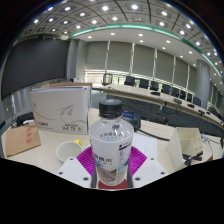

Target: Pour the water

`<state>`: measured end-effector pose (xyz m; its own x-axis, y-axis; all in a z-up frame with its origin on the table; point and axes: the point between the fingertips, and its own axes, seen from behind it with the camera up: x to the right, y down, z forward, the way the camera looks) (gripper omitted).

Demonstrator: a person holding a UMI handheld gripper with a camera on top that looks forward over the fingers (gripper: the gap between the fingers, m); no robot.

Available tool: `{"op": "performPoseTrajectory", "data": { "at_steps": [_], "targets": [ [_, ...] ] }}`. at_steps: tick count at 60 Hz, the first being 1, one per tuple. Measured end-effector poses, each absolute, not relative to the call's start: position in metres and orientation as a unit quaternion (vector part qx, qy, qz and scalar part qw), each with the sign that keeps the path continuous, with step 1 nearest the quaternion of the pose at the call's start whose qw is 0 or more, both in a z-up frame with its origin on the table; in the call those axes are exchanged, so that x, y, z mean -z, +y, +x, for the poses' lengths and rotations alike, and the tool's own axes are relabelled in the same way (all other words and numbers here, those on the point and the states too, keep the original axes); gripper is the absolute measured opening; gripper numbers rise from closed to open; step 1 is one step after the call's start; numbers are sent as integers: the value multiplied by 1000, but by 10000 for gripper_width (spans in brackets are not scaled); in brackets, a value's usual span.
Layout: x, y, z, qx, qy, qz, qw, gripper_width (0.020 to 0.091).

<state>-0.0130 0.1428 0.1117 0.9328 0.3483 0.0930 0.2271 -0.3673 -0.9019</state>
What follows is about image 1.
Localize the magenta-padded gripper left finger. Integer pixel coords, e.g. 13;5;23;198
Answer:
57;145;98;188

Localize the clear black-capped water bottle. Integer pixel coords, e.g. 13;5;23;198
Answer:
88;98;135;187

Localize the black desktop device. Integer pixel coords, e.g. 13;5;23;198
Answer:
15;111;35;128

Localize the brown paper envelope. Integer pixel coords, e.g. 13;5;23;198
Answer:
3;124;42;158

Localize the white cup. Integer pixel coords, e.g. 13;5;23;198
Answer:
55;139;84;164

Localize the long curved conference table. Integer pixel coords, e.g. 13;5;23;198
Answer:
91;83;224;129

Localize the black phone cable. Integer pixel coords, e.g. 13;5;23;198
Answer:
138;128;174;138

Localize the white paper ream box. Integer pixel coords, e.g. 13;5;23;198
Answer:
29;84;93;136

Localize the white open organizer box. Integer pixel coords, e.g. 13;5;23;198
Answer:
165;127;205;173

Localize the black marker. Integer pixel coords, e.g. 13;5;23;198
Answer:
183;150;204;167

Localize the group of ceiling lights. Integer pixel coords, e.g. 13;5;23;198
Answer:
23;0;221;68

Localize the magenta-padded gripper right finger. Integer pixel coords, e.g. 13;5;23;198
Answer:
127;146;168;188

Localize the row of black office chairs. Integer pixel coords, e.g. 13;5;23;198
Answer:
123;75;221;116

